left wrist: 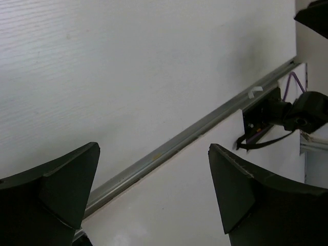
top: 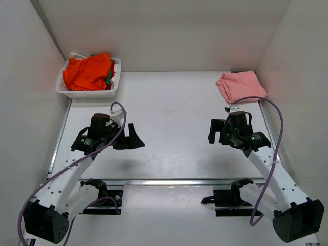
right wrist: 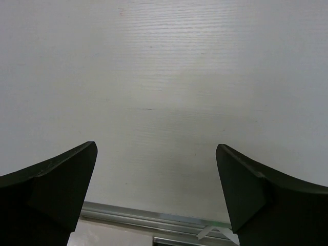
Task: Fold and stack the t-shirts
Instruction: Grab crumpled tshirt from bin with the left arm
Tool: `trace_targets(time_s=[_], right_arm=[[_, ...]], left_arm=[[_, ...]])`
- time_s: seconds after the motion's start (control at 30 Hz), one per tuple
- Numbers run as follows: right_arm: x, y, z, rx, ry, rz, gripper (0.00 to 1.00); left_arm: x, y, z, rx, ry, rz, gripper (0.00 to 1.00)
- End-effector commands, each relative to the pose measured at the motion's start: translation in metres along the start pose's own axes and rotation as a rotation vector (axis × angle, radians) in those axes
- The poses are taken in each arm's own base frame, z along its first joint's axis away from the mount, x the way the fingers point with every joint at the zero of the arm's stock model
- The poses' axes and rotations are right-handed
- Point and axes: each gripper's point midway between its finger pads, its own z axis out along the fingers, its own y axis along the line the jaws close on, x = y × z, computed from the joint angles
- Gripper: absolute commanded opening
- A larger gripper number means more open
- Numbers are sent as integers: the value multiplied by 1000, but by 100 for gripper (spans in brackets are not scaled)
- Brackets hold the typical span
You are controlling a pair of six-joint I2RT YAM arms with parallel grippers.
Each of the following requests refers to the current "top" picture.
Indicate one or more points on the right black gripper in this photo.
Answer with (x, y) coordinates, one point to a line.
(216, 126)

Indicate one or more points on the pink folded t shirt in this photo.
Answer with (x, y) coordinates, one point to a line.
(236, 85)

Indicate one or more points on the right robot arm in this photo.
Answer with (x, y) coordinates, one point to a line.
(293, 214)

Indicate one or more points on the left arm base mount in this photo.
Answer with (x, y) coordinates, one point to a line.
(109, 200)

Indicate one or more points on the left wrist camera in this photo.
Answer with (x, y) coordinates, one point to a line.
(117, 116)

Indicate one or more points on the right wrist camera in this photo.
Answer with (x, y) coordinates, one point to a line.
(231, 108)

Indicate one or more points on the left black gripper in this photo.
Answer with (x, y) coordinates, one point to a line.
(133, 140)

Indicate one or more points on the orange t shirt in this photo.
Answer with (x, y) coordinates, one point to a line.
(88, 74)

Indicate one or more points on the white plastic basket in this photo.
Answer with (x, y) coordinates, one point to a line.
(62, 89)

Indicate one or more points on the green t shirt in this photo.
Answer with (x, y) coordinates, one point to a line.
(103, 70)

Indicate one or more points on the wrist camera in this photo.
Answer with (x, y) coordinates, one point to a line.
(117, 116)
(231, 108)

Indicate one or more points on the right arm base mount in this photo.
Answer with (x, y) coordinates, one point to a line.
(226, 199)

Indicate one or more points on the aluminium table rail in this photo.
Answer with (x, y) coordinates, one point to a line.
(176, 148)

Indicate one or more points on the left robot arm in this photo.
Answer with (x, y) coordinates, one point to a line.
(48, 214)

